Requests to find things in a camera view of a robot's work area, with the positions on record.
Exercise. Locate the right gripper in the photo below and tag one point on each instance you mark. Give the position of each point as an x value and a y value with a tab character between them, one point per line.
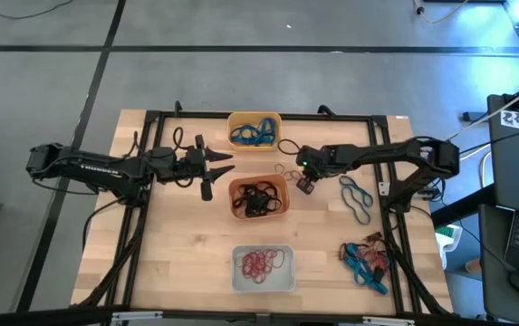
318	160

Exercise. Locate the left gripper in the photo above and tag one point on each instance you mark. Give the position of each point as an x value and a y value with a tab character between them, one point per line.
173	165

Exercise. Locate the thin black rubber band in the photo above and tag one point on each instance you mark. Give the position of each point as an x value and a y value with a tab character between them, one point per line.
241	199

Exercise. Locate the thin red rubber band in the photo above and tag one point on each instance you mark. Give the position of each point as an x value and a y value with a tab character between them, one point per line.
246	271
279	253
377	256
264	270
277	168
254	267

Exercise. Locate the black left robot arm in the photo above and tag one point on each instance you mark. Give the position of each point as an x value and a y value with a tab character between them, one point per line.
91	169

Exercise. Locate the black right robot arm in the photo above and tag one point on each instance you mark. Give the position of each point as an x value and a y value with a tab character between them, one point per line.
377	154

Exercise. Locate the dark brown rubber band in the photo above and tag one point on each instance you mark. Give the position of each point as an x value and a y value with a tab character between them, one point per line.
373	236

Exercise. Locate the yellow plastic basket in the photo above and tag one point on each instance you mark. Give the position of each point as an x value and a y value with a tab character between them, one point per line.
254	148

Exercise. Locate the orange plastic basket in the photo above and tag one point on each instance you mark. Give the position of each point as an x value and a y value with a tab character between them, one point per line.
241	215

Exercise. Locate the white plastic basket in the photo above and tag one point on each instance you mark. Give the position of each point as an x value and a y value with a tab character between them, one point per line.
281	283

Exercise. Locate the black desk base bar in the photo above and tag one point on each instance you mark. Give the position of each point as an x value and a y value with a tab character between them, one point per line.
458	210

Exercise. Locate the black floor block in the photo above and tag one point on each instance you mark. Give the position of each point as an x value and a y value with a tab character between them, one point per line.
474	117

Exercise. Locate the person's foot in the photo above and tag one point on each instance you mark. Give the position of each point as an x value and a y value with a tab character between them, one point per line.
473	266

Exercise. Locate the black rig beam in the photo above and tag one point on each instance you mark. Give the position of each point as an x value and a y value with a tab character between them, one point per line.
37	317

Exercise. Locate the black frame clamp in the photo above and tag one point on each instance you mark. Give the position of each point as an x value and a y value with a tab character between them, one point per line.
178	108
326	110

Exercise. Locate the black aluminium table frame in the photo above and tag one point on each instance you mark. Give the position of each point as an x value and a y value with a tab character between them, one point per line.
195	115

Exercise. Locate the silver frame bracket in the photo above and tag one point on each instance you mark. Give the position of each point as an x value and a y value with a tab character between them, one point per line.
383	188

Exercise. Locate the silver rig bracket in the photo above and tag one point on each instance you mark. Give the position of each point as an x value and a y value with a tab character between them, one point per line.
388	321
137	317

